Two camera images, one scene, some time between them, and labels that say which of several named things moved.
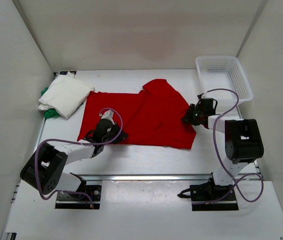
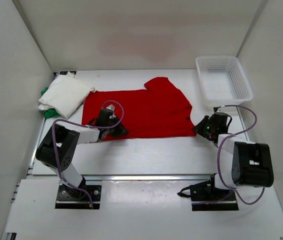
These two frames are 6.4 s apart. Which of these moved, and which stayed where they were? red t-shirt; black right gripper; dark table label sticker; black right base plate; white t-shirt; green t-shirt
Moved: black right gripper; red t-shirt
Stayed: black right base plate; green t-shirt; dark table label sticker; white t-shirt
